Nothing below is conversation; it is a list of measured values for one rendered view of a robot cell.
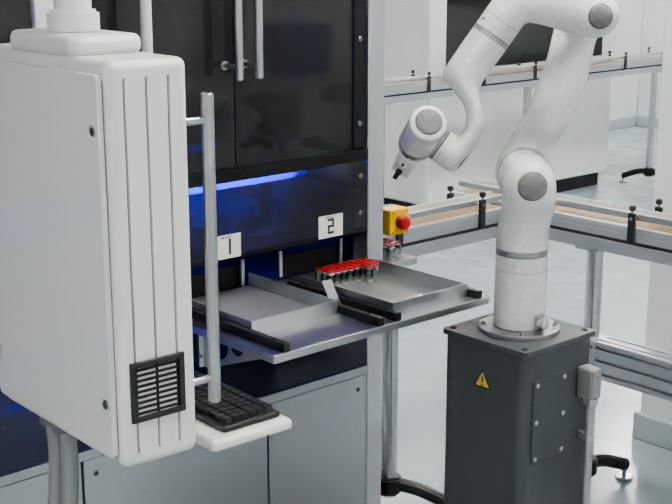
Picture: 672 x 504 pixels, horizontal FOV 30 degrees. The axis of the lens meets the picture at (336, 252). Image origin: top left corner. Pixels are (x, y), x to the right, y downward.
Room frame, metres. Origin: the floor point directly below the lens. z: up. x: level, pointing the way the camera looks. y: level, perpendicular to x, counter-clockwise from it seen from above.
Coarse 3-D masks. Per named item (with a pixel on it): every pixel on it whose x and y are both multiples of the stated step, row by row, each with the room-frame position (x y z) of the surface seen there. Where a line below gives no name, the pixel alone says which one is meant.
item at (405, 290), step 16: (384, 272) 3.24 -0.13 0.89; (400, 272) 3.19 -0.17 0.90; (416, 272) 3.15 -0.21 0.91; (336, 288) 3.00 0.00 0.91; (352, 288) 3.10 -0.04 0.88; (368, 288) 3.10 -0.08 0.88; (384, 288) 3.10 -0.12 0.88; (400, 288) 3.09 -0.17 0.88; (416, 288) 3.09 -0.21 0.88; (432, 288) 3.09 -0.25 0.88; (448, 288) 2.98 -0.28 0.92; (464, 288) 3.02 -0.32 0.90; (384, 304) 2.87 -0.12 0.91; (400, 304) 2.87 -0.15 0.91; (416, 304) 2.90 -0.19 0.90; (432, 304) 2.94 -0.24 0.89
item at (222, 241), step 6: (234, 234) 3.00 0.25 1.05; (240, 234) 3.01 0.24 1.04; (222, 240) 2.97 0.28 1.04; (228, 240) 2.99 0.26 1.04; (234, 240) 3.00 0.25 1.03; (240, 240) 3.01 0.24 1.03; (222, 246) 2.97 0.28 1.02; (228, 246) 2.99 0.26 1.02; (234, 246) 3.00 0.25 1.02; (240, 246) 3.01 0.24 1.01; (222, 252) 2.97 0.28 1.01; (228, 252) 2.99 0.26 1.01; (234, 252) 3.00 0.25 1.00; (240, 252) 3.01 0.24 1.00; (222, 258) 2.97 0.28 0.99
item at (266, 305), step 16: (240, 288) 3.10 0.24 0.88; (256, 288) 3.10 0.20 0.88; (272, 288) 3.05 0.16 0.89; (288, 288) 3.01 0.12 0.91; (192, 304) 2.87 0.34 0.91; (224, 304) 2.95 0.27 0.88; (240, 304) 2.95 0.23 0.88; (256, 304) 2.95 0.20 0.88; (272, 304) 2.95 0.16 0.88; (288, 304) 2.95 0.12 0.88; (304, 304) 2.95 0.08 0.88; (320, 304) 2.84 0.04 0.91; (336, 304) 2.88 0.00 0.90; (240, 320) 2.73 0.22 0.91; (256, 320) 2.71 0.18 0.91; (272, 320) 2.74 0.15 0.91; (288, 320) 2.78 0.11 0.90; (304, 320) 2.81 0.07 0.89
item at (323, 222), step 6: (324, 216) 3.19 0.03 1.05; (330, 216) 3.21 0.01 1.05; (336, 216) 3.22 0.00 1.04; (342, 216) 3.24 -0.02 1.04; (318, 222) 3.18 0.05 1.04; (324, 222) 3.19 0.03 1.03; (330, 222) 3.21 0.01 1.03; (336, 222) 3.22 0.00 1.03; (342, 222) 3.24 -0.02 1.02; (324, 228) 3.19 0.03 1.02; (330, 228) 3.21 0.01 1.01; (336, 228) 3.22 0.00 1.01; (342, 228) 3.24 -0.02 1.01; (324, 234) 3.19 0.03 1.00; (330, 234) 3.21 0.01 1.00; (336, 234) 3.22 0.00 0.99; (342, 234) 3.24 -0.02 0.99
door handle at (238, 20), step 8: (240, 0) 2.95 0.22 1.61; (240, 8) 2.95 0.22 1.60; (240, 16) 2.95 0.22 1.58; (240, 24) 2.94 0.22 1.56; (240, 32) 2.94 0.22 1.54; (240, 40) 2.94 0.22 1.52; (240, 48) 2.94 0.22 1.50; (240, 56) 2.94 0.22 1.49; (224, 64) 2.99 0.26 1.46; (232, 64) 2.97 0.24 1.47; (240, 64) 2.94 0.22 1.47; (240, 72) 2.94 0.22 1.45; (240, 80) 2.95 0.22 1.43
